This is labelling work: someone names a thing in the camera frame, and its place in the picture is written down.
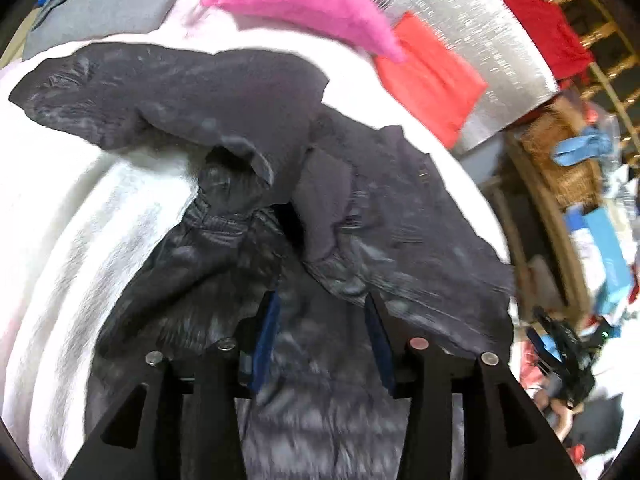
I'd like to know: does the wicker basket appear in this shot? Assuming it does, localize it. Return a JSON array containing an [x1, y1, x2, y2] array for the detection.
[[520, 100, 607, 211]]

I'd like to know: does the white bed sheet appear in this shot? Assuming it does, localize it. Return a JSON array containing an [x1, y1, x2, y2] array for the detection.
[[0, 0, 512, 480]]

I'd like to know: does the black puffer jacket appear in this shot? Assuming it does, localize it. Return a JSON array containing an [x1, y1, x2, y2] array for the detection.
[[9, 42, 516, 480]]

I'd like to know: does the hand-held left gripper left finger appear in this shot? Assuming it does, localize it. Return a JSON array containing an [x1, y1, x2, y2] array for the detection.
[[62, 290, 282, 480]]

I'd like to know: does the grey cloth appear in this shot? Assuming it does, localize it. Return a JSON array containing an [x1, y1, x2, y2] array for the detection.
[[22, 0, 201, 61]]

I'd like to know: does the silver foil mat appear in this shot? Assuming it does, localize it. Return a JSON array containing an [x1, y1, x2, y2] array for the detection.
[[335, 0, 563, 153]]

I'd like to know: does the blue box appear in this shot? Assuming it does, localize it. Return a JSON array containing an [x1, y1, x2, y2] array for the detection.
[[582, 207, 633, 316]]

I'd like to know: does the red cloth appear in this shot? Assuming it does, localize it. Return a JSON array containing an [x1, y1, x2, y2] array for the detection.
[[374, 11, 488, 148], [470, 0, 596, 81]]

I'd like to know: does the light blue cloth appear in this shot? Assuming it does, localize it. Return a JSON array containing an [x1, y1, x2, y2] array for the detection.
[[552, 127, 614, 167]]

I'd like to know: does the wooden shelf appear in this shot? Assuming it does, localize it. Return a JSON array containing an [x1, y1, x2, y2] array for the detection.
[[480, 132, 593, 323]]

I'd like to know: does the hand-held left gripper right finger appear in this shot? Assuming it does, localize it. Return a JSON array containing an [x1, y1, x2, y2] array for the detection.
[[364, 292, 583, 480]]

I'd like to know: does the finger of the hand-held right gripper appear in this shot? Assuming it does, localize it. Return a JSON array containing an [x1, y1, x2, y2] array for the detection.
[[530, 305, 568, 376]]

